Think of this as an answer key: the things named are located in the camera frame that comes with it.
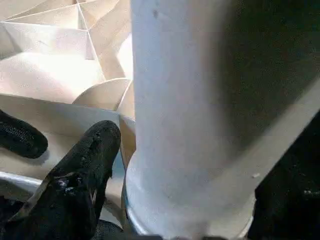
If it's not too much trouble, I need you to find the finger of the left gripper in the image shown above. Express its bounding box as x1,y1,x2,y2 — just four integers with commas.
0,109,49,160

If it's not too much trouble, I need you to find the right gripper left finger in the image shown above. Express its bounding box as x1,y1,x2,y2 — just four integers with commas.
7,120,122,240

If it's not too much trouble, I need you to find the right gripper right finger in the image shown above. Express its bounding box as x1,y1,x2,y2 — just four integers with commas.
246,119,320,240

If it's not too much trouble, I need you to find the white plastic table top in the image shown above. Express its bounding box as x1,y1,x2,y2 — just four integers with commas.
0,0,320,240

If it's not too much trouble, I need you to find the white plastic table leg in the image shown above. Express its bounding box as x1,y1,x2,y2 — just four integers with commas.
122,0,258,239

